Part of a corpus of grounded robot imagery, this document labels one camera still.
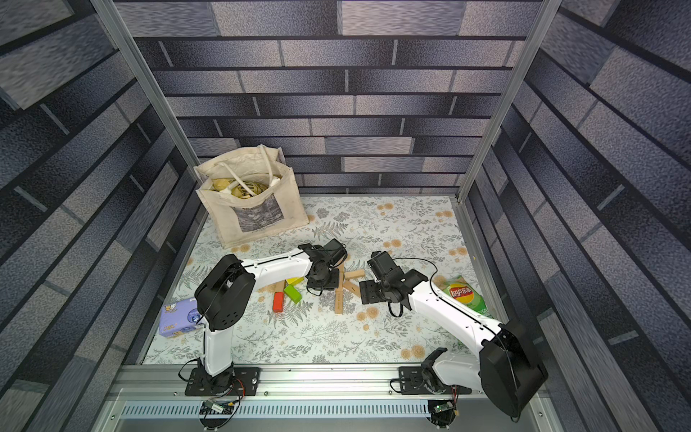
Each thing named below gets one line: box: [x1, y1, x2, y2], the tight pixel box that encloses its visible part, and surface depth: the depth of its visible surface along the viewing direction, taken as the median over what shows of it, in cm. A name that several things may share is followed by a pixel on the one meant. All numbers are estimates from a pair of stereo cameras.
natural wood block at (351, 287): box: [341, 279, 361, 298], surface depth 94 cm
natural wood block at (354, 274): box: [343, 269, 366, 280], surface depth 97 cm
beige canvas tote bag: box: [193, 144, 309, 247], surface depth 95 cm
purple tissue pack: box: [158, 297, 201, 338], surface depth 81 cm
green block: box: [283, 284, 303, 305], surface depth 91 cm
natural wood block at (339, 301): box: [335, 286, 343, 315], surface depth 90 cm
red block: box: [272, 291, 285, 314], surface depth 90 cm
